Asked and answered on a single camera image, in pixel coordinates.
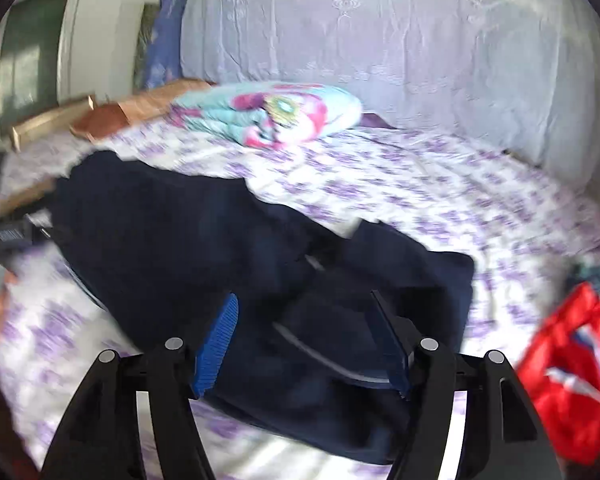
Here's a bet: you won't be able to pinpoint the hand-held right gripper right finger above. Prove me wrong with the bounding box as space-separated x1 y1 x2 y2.
371 290 563 480

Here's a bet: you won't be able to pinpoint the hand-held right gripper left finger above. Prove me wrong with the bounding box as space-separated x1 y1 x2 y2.
40 294 240 480

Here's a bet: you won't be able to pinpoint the navy blue pants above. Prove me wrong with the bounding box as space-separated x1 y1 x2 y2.
50 150 476 466

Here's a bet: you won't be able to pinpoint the light wooden board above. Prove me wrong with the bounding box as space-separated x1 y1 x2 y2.
11 94 97 153

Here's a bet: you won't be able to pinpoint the purple floral bedsheet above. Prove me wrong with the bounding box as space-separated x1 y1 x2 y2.
0 120 600 480

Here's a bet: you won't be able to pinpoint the red striped garment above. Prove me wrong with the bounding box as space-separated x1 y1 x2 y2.
517 282 600 453

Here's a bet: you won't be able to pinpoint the green window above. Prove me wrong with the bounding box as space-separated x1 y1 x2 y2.
0 0 76 126

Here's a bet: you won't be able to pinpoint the grey-green cloth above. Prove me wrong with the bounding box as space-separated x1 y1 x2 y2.
570 257 600 301

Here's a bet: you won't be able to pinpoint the folded floral blanket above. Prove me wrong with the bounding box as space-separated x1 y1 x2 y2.
170 82 363 150

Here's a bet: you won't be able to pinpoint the blue floral cloth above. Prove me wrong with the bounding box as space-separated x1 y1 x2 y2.
132 0 198 93

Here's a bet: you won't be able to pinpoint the brown wooden bed frame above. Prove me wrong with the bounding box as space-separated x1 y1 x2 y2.
70 79 216 141

